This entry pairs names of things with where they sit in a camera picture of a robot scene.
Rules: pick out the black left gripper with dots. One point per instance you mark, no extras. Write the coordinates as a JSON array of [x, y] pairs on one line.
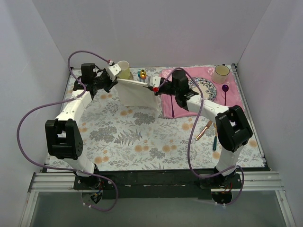
[[111, 82]]

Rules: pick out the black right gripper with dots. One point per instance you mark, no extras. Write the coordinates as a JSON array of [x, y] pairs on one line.
[[160, 86]]

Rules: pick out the white cloth napkin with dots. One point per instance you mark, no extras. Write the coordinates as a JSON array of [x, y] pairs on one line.
[[134, 93]]

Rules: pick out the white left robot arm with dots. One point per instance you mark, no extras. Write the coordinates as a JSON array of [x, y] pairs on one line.
[[63, 137]]

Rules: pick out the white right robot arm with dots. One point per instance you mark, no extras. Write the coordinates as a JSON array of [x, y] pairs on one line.
[[232, 127]]

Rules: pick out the purple fork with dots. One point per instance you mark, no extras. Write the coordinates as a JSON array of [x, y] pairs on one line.
[[172, 107]]

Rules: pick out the yellow green mug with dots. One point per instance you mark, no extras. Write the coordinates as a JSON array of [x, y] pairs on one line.
[[125, 70]]

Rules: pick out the woven round coaster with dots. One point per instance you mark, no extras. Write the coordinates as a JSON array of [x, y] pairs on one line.
[[130, 76]]

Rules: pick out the rainbow gold spoon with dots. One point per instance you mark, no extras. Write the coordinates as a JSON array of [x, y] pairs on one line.
[[143, 75]]

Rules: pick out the blue fork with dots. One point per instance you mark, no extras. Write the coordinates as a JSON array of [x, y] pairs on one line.
[[139, 74]]

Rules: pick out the blue floral plate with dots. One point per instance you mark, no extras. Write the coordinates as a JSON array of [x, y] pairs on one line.
[[208, 89]]

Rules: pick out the cream enamel mug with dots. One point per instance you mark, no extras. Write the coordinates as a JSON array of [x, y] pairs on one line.
[[220, 74]]

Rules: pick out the purple spoon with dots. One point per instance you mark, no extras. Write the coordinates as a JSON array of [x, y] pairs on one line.
[[225, 89]]

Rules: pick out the pink floral placemat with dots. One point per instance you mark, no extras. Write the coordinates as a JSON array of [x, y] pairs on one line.
[[233, 96]]

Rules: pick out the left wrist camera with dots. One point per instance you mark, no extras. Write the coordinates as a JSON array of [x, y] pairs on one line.
[[113, 70]]

